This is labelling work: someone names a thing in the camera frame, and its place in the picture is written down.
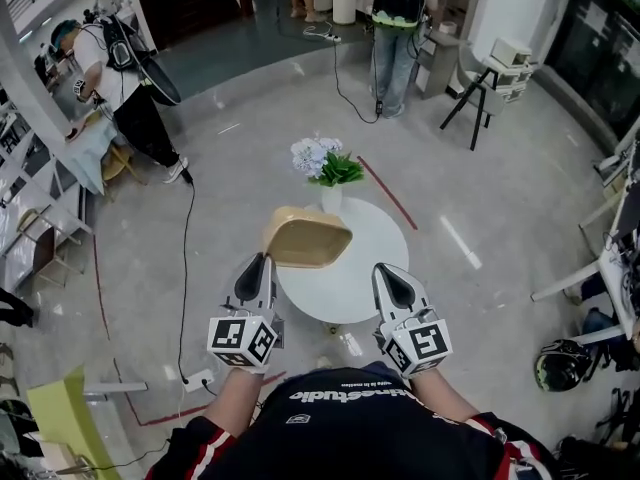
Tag blue flower bouquet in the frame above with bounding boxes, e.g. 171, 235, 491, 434
289, 136, 366, 189

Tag white metal shelf rack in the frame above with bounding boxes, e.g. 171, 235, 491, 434
0, 82, 96, 299

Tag white metal desk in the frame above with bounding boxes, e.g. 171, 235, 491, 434
529, 132, 640, 350

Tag yellow-green panel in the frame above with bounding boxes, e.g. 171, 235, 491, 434
25, 365, 122, 480

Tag black double door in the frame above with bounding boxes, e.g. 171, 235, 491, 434
542, 0, 640, 142

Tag person's left forearm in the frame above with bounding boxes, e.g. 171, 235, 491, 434
199, 366, 269, 439

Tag white vase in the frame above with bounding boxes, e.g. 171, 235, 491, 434
319, 185, 344, 215

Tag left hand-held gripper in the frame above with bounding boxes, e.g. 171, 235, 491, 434
207, 252, 285, 368

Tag black oval bag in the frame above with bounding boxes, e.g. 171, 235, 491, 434
133, 47, 183, 108

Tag grey chair black legs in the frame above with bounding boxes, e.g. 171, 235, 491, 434
439, 42, 506, 152

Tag cloth-covered side table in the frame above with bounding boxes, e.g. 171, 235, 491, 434
63, 110, 121, 195

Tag black backpack white trim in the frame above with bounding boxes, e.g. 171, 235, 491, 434
99, 15, 146, 73

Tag long black power cable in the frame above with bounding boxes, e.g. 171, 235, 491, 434
176, 167, 197, 385
331, 41, 382, 125

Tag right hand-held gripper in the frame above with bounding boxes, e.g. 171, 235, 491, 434
372, 262, 454, 380

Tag person's right forearm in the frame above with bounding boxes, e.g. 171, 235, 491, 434
407, 367, 481, 424

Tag person's black shirt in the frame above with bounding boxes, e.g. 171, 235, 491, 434
144, 360, 559, 480

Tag grey cabinet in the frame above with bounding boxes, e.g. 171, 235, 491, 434
414, 0, 481, 100

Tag brown wooden chair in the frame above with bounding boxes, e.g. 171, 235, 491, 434
18, 207, 72, 289

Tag white power strip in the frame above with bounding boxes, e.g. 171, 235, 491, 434
304, 26, 343, 45
182, 370, 217, 395

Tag cream microwave oven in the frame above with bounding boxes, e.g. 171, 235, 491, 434
491, 36, 533, 68

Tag white round table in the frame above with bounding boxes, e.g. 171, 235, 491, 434
276, 196, 410, 325

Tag yellow wooden stool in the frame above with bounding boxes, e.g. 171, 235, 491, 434
101, 143, 137, 184

